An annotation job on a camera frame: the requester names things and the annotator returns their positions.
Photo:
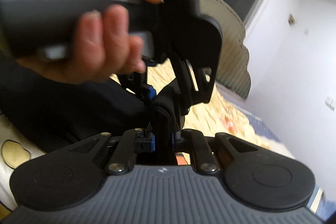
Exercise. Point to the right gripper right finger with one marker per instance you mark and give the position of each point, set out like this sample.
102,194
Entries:
180,143

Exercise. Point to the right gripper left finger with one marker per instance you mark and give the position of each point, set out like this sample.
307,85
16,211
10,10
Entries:
144,140

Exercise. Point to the black cloth garment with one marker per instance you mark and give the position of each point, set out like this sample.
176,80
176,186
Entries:
53,115

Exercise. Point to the person's left hand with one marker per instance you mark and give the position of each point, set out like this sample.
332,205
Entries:
102,46

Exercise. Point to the yellow carrot print bedspread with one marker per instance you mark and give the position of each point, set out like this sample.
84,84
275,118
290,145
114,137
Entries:
217,116

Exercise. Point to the olive green padded headboard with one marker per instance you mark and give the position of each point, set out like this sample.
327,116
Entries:
234,58

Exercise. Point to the white wall switch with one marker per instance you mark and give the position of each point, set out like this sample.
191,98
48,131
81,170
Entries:
291,20

